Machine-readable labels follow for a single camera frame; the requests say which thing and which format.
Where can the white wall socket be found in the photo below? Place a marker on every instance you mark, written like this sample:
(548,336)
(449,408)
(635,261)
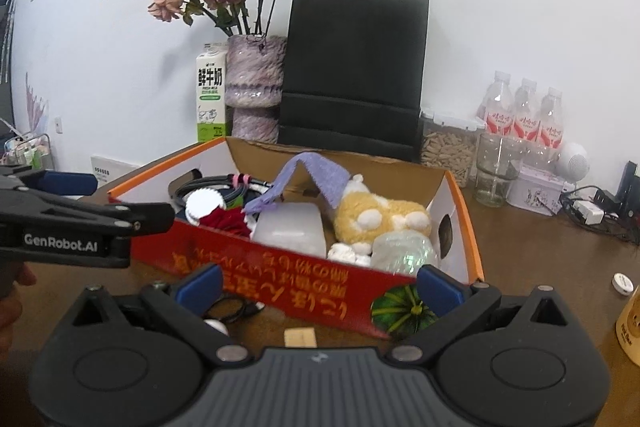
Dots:
(58,125)

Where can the translucent plastic container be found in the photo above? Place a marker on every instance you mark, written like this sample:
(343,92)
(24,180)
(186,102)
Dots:
(290,227)

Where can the black charger dock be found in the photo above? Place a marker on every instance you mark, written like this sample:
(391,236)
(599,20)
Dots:
(629,184)

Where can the purple wall decal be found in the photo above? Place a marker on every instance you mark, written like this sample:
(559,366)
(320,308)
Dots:
(36,107)

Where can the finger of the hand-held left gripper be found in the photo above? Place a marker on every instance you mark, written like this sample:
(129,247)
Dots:
(70,184)
(150,218)

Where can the white ribbed bottle cap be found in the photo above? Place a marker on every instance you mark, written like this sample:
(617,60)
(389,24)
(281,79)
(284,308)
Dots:
(202,205)

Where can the white wall panel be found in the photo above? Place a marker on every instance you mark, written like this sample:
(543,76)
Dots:
(112,167)

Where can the white tin box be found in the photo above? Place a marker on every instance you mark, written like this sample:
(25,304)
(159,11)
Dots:
(537,192)

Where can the clear glass cup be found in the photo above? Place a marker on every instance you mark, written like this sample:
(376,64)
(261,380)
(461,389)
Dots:
(495,177)

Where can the green white milk carton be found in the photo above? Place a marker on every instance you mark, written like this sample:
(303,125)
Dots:
(210,92)

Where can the brown wooden desktop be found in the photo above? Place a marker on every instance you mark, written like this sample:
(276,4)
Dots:
(540,257)

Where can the person's left hand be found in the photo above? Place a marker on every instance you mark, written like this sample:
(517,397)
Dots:
(10,307)

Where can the red label water bottle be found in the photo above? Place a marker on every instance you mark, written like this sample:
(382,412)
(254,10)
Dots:
(527,114)
(497,107)
(551,122)

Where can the dark cabinet with yellow stripe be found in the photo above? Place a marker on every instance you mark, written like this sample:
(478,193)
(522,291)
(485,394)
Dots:
(6,32)

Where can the small white flat cap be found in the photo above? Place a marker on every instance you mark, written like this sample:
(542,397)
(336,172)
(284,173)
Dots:
(624,284)

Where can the white power adapter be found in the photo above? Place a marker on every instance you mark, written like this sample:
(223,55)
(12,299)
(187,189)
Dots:
(589,212)

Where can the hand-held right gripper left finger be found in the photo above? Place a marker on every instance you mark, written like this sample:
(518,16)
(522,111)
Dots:
(200,287)

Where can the white yellow plush sheep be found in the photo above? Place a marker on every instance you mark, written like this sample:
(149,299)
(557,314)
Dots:
(380,212)

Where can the white tissue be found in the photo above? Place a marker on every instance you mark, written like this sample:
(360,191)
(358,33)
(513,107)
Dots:
(345,253)

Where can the white round speaker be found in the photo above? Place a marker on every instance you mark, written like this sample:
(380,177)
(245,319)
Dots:
(572,162)

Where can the black paper bag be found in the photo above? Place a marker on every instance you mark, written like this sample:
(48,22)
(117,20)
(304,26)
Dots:
(350,72)

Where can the small wooden block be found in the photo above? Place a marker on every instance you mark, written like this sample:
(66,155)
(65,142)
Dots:
(301,337)

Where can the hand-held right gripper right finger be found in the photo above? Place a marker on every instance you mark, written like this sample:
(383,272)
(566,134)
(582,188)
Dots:
(435,289)

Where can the clear container of nuts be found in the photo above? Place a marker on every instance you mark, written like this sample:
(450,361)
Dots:
(447,152)

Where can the purple marbled vase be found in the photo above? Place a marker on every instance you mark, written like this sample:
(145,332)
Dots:
(252,77)

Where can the red cardboard box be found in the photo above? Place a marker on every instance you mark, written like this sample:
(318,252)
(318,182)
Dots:
(300,272)

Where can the red artificial rose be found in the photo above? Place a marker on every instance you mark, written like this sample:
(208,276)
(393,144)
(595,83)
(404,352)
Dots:
(225,219)

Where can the yellow bear mug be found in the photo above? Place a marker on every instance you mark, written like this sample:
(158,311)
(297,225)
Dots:
(630,332)

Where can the purple knitted cloth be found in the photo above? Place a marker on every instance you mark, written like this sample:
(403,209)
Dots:
(325,172)

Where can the small white object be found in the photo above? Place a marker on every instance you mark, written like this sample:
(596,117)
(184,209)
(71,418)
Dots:
(216,327)

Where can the bubble wrap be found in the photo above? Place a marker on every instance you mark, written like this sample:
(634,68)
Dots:
(400,252)

